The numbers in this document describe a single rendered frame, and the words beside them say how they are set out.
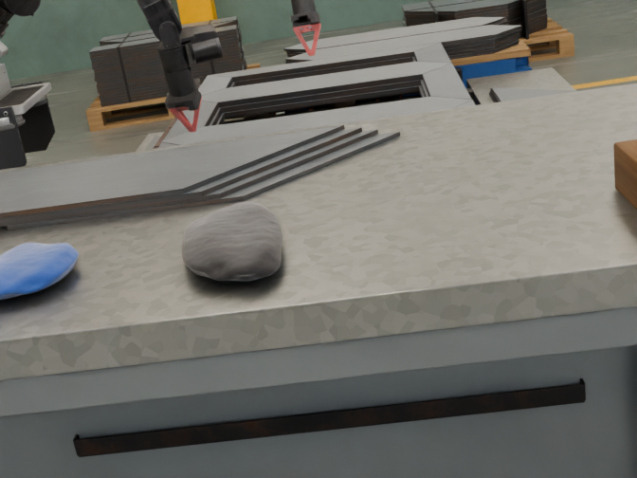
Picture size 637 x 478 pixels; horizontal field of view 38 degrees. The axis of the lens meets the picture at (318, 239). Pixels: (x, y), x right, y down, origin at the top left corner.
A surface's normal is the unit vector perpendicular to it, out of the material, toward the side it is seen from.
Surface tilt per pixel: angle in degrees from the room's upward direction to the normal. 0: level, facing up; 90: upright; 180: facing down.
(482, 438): 90
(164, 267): 0
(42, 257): 5
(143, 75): 90
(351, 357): 90
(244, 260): 10
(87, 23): 90
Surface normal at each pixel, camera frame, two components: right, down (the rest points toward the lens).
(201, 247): -0.41, -0.78
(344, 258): -0.15, -0.92
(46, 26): 0.04, 0.36
